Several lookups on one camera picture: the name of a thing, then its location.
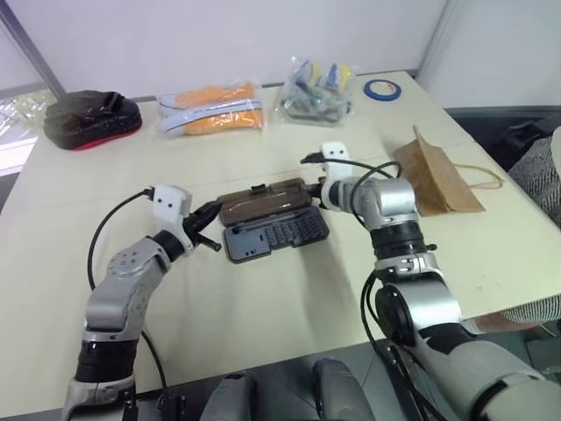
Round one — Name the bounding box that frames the dark screwdriver bit case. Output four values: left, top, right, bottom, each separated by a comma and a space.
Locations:
217, 177, 331, 265

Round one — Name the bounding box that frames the plastic bag of orange items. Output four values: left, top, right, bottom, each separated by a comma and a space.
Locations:
153, 79, 266, 142

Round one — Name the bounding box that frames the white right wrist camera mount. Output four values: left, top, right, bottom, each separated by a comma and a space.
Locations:
321, 140, 354, 186

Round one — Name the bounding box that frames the person in striped grey garment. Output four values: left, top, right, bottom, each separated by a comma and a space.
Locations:
507, 125, 561, 230

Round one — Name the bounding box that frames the blue tape roll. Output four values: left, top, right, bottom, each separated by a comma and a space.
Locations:
362, 78, 402, 104

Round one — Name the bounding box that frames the plastic bag of blue-yellow items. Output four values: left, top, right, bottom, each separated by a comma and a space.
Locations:
274, 55, 359, 130

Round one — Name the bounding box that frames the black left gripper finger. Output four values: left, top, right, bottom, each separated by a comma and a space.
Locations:
193, 200, 222, 230
195, 233, 223, 254

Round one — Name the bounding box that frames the black chair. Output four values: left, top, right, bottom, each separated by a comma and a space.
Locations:
494, 114, 561, 173

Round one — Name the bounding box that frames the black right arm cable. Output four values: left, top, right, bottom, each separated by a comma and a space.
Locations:
300, 151, 442, 421

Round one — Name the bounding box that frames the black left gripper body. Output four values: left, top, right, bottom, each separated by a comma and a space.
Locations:
182, 210, 203, 247

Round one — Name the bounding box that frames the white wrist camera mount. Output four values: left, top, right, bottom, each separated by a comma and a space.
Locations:
321, 140, 354, 186
152, 183, 195, 256

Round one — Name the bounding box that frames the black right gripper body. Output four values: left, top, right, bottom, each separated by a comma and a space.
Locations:
317, 174, 331, 212

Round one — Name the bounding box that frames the brown paper bag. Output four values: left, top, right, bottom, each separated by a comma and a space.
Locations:
391, 125, 506, 218

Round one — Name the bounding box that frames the grey rounded robot leg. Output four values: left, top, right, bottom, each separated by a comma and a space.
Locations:
204, 371, 260, 421
309, 356, 374, 421

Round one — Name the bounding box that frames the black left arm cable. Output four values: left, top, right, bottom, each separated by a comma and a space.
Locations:
86, 187, 170, 396

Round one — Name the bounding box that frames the grey metal window frame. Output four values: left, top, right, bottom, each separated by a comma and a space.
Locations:
0, 0, 67, 98

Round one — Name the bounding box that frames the black and red case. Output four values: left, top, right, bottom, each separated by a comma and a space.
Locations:
42, 89, 144, 153

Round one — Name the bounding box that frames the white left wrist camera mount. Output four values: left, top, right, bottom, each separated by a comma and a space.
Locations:
152, 183, 195, 256

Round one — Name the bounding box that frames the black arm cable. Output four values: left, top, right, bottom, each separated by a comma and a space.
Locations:
300, 151, 442, 421
86, 187, 170, 396

